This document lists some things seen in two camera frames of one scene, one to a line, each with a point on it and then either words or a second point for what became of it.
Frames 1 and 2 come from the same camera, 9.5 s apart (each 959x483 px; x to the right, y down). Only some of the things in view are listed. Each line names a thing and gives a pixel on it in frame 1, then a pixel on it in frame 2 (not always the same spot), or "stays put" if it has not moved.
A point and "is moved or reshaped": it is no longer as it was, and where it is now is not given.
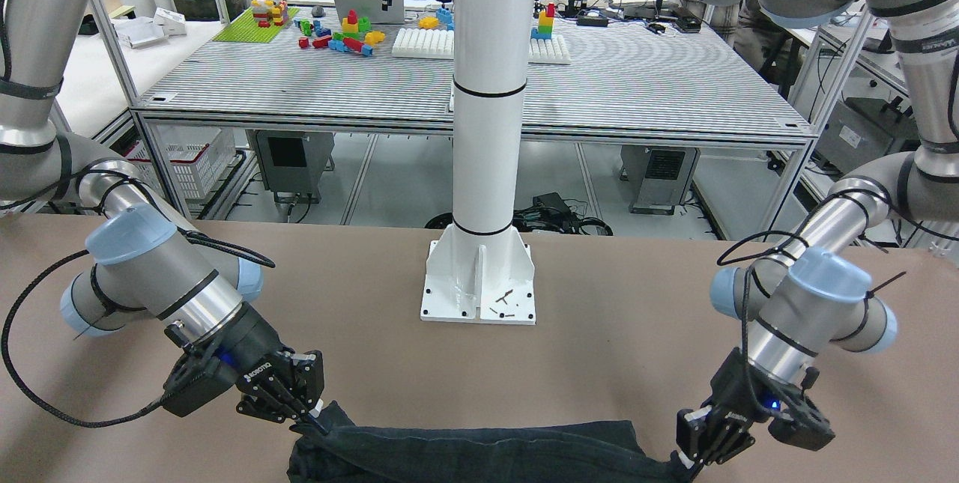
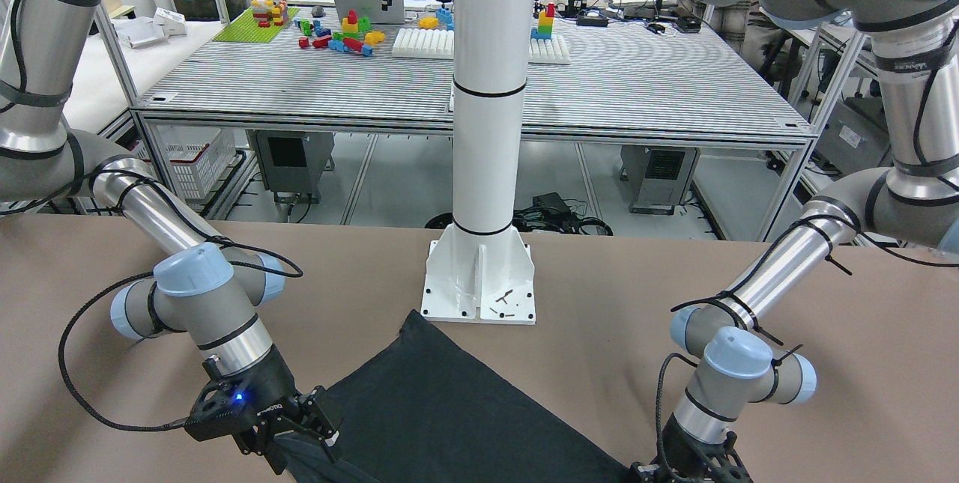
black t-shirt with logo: x=336 y=449 is moved or reshaped
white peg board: x=424 y=43 stays put
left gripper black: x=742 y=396 -> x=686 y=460
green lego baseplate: x=245 y=29 stays put
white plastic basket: x=198 y=155 stays put
